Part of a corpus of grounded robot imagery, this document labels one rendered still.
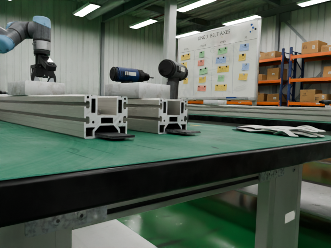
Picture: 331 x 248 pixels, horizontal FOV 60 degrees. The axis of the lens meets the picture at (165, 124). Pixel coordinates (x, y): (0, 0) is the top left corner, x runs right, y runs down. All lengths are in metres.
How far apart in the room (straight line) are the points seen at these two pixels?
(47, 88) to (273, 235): 0.72
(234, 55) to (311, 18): 8.57
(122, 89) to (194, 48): 3.76
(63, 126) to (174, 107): 0.28
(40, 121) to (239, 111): 1.73
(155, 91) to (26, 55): 12.11
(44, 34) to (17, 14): 11.59
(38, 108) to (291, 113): 1.63
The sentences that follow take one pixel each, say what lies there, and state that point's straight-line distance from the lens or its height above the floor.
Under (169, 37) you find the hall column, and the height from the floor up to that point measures 3.01.
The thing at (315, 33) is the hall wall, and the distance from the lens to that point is 12.11.
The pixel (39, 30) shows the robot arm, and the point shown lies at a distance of 1.45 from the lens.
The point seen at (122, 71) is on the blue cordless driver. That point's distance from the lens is 1.17.
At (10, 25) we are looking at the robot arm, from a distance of 1.53.
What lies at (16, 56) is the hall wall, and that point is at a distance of 12.70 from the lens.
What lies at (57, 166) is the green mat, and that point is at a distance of 0.33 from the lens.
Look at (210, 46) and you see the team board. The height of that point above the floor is 1.71.
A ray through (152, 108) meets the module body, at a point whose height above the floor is 0.84.
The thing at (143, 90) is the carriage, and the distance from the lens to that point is 0.73.
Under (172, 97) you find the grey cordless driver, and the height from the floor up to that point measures 0.88.
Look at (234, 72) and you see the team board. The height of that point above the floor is 1.31.
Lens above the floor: 0.85
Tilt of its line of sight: 4 degrees down
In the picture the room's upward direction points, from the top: 2 degrees clockwise
